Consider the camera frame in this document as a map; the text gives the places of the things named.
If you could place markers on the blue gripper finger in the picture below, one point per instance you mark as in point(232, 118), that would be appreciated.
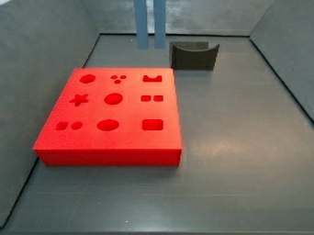
point(160, 14)
point(141, 22)

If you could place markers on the dark grey curved block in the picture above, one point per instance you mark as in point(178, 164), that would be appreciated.
point(193, 55)

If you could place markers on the red shape-sorter block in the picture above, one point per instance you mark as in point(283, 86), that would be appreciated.
point(116, 118)

